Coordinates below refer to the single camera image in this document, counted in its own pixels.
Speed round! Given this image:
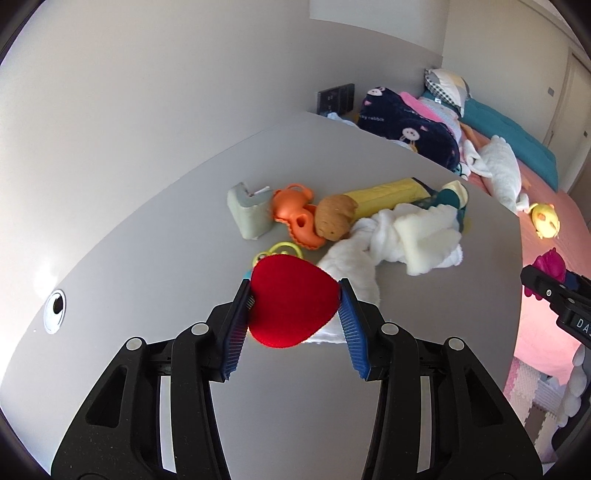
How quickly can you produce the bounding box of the pink cloth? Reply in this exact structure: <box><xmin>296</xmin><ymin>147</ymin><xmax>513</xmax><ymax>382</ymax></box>
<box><xmin>401</xmin><ymin>91</ymin><xmax>445</xmax><ymax>123</ymax></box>

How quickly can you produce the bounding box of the yellow ring toy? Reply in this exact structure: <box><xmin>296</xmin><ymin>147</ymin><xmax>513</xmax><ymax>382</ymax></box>
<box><xmin>252</xmin><ymin>241</ymin><xmax>305</xmax><ymax>269</ymax></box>

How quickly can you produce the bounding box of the grey-green foam block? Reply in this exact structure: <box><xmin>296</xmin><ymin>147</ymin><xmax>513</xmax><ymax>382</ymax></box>
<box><xmin>227</xmin><ymin>182</ymin><xmax>273</xmax><ymax>241</ymax></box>

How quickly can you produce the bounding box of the dark wall socket panel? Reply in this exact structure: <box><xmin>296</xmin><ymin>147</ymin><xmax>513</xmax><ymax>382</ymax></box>
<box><xmin>317</xmin><ymin>83</ymin><xmax>356</xmax><ymax>114</ymax></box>

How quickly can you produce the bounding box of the yellow duck plush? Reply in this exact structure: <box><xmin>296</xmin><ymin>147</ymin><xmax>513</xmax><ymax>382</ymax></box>
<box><xmin>529</xmin><ymin>202</ymin><xmax>561</xmax><ymax>240</ymax></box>

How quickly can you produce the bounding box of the red heart plush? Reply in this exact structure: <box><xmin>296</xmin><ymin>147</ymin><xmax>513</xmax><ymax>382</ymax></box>
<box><xmin>248</xmin><ymin>257</ymin><xmax>342</xmax><ymax>348</ymax></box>

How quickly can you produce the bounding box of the navy printed blanket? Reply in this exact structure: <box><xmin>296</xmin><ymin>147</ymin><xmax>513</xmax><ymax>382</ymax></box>
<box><xmin>358</xmin><ymin>86</ymin><xmax>462</xmax><ymax>169</ymax></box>

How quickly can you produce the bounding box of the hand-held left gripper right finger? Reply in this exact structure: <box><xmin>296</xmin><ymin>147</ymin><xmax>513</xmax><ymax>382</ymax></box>
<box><xmin>337</xmin><ymin>278</ymin><xmax>543</xmax><ymax>480</ymax></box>

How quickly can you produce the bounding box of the white fluffy cloth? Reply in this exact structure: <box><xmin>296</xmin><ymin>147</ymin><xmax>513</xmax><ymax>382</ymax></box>
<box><xmin>305</xmin><ymin>210</ymin><xmax>465</xmax><ymax>346</ymax></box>

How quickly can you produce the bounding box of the desk cable grommet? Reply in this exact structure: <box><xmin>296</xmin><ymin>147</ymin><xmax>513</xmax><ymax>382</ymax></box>
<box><xmin>44</xmin><ymin>291</ymin><xmax>68</xmax><ymax>332</ymax></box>

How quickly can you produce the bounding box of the patchwork pillow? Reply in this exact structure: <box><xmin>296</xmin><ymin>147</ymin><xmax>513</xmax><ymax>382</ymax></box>
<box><xmin>424</xmin><ymin>68</ymin><xmax>472</xmax><ymax>116</ymax></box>

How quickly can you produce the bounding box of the teal and cream cloth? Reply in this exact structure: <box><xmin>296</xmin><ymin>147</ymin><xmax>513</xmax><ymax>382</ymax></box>
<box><xmin>416</xmin><ymin>181</ymin><xmax>471</xmax><ymax>232</ymax></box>

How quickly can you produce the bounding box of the brown plush toy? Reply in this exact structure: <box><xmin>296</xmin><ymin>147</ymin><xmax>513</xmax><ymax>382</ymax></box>
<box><xmin>314</xmin><ymin>194</ymin><xmax>358</xmax><ymax>243</ymax></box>

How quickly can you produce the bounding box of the bed with pink sheet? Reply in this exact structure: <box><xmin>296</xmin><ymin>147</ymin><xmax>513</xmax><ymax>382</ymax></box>
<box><xmin>457</xmin><ymin>92</ymin><xmax>591</xmax><ymax>384</ymax></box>

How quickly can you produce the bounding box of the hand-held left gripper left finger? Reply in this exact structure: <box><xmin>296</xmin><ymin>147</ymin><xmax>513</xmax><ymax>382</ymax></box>
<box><xmin>50</xmin><ymin>278</ymin><xmax>257</xmax><ymax>480</ymax></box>

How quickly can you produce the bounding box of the white goose plush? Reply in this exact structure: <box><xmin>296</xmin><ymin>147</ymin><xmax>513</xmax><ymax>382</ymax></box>
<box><xmin>462</xmin><ymin>134</ymin><xmax>532</xmax><ymax>213</ymax></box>

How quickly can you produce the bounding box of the white cloud-shaped cushion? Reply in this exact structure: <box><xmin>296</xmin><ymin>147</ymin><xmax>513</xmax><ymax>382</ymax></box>
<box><xmin>556</xmin><ymin>346</ymin><xmax>591</xmax><ymax>428</ymax></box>

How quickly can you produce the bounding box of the teal pillow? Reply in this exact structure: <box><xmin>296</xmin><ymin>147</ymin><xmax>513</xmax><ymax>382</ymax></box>
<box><xmin>459</xmin><ymin>97</ymin><xmax>559</xmax><ymax>190</ymax></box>

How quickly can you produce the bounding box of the orange teether toy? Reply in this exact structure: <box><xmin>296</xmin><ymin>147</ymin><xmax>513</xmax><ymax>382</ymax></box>
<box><xmin>270</xmin><ymin>184</ymin><xmax>326</xmax><ymax>252</ymax></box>

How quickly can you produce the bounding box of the pastel foam floor mat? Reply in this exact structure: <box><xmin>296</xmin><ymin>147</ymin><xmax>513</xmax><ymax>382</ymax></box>
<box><xmin>505</xmin><ymin>357</ymin><xmax>568</xmax><ymax>462</ymax></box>

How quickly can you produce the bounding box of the magenta toy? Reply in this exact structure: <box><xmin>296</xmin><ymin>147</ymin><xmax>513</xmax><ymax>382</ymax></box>
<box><xmin>526</xmin><ymin>248</ymin><xmax>566</xmax><ymax>301</ymax></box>

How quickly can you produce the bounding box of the long yellow plush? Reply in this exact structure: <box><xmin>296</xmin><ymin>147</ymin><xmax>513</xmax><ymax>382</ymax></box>
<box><xmin>344</xmin><ymin>176</ymin><xmax>437</xmax><ymax>220</ymax></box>

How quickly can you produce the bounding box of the cream folded cloth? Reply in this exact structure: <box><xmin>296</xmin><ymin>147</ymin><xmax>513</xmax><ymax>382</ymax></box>
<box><xmin>394</xmin><ymin>203</ymin><xmax>464</xmax><ymax>276</ymax></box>

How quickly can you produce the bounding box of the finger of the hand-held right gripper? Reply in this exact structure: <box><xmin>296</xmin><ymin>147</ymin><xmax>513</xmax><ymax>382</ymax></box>
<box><xmin>520</xmin><ymin>265</ymin><xmax>591</xmax><ymax>308</ymax></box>

